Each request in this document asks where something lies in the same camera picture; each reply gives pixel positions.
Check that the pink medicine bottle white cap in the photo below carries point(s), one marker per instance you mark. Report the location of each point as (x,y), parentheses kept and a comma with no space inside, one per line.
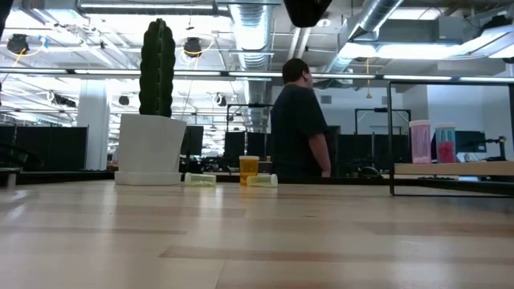
(420,144)

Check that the blue bottle pink capsules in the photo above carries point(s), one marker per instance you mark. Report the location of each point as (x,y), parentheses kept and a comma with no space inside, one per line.
(444,148)

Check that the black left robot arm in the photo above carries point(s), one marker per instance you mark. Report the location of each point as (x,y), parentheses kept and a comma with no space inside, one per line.
(3,12)

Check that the large orange medicine bottle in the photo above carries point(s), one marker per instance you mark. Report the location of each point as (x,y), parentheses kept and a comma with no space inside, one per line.
(249,168)

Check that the small yellow medicine bottle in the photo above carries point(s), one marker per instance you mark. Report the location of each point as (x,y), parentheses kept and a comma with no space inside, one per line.
(201,179)
(261,181)

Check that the person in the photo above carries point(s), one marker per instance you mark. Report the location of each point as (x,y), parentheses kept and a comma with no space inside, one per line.
(297,120)

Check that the long ceiling light strip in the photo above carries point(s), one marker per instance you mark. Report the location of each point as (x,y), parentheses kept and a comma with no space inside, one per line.
(261,74)

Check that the white pot saucer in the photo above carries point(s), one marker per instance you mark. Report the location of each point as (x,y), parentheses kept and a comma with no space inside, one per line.
(148,178)

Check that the black ceiling device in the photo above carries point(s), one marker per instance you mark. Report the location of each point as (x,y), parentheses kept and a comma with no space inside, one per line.
(192,47)
(18,43)

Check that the green cactus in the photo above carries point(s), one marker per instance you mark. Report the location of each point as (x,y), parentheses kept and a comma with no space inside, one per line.
(156,80)

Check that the white building column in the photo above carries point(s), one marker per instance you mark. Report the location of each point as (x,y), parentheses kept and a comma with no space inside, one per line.
(92,132)

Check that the black computer monitor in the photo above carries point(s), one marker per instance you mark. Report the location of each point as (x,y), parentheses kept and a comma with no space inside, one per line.
(471,141)

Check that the black metal stand frame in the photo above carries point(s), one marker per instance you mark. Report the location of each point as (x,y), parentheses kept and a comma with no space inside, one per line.
(249,105)

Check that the silver ventilation duct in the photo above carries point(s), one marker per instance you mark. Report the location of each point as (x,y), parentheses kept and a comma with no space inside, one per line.
(367,20)
(253,48)

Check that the black partition wall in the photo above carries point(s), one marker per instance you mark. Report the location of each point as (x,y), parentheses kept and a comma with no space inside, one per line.
(361,152)
(52,146)

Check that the wooden shelf black frame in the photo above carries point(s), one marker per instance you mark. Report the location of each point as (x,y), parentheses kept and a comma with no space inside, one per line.
(474,168)

